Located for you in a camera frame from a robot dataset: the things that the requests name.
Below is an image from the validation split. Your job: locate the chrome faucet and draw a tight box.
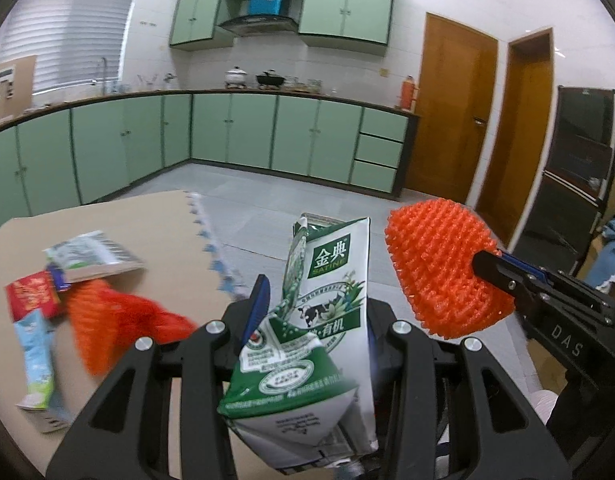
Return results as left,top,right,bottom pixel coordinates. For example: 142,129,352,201
92,57,111,97

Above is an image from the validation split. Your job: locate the black range hood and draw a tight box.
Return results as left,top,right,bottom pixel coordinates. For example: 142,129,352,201
216,14,298,38

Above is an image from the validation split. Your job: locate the cardboard box with water purifier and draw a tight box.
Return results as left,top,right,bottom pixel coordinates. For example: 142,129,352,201
0,55,38,128

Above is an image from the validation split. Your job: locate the green wall cabinet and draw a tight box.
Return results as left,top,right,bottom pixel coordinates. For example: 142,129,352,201
168,0,395,53

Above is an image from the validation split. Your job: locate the light blue drink carton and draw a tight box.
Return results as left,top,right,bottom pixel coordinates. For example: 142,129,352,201
12,307,73,433

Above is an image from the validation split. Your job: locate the green base cabinet run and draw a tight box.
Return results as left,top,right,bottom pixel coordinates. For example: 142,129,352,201
190,91,422,198
0,92,193,233

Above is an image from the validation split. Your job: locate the wooden door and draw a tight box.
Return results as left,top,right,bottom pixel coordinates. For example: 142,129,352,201
405,12,499,203
475,27,555,251

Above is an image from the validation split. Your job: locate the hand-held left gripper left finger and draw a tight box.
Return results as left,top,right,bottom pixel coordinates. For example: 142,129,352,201
48,274,271,480

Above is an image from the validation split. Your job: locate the round table beige cloth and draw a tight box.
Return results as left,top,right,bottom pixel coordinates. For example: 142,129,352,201
0,190,248,480

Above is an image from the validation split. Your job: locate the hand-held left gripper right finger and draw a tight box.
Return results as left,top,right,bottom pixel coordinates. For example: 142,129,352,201
365,299,573,480

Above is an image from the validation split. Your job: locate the orange foam fruit net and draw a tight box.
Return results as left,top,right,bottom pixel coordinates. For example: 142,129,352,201
385,199,515,342

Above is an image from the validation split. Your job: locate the red snack packet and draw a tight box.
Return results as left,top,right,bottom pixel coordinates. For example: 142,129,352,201
4,270,63,321

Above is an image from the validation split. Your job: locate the white window blind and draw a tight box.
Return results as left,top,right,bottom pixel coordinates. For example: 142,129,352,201
0,0,146,96

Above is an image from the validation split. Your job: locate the blue lace-trimmed cloth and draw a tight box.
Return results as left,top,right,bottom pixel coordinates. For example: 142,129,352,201
585,212,615,293

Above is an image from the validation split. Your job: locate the pale pink ribbed clothing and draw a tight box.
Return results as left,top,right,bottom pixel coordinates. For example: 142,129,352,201
530,389,558,413

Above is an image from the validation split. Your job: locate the green white milk carton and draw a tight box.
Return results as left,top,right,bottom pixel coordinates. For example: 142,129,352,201
216,212,381,471

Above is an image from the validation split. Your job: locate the red thermos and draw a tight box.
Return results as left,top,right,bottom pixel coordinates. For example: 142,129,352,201
400,75,418,111

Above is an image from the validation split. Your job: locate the black refrigerator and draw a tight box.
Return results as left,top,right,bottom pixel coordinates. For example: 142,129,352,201
507,85,615,291

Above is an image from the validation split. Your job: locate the green white plastic bag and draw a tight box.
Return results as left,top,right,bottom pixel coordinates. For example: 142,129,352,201
42,230,146,283

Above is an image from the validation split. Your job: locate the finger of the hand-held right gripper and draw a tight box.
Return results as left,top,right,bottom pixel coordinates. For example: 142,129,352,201
474,250,543,311
502,254,544,283

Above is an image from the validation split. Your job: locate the row of glass jars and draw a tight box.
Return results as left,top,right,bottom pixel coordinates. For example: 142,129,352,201
282,76,333,93

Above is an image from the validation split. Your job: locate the red mesh net bag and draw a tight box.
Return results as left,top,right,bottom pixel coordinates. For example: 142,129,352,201
65,280,198,377

